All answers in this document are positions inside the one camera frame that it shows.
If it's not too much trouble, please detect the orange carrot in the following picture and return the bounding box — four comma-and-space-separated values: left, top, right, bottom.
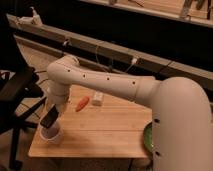
75, 96, 90, 112

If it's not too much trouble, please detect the black office chair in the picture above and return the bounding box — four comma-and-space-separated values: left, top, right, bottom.
0, 11, 45, 171

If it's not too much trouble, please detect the white ceramic cup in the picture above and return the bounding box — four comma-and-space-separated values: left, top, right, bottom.
40, 122, 62, 144

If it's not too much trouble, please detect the white eraser block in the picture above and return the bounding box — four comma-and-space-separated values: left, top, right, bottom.
92, 91, 104, 106

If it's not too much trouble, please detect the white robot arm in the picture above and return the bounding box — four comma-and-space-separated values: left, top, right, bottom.
47, 55, 213, 171

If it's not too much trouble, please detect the white cable with plug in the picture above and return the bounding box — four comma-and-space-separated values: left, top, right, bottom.
95, 42, 139, 75

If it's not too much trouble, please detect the green plate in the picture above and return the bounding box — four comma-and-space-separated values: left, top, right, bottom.
143, 123, 153, 153

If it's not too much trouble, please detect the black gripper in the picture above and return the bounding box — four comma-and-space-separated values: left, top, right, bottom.
40, 106, 59, 128

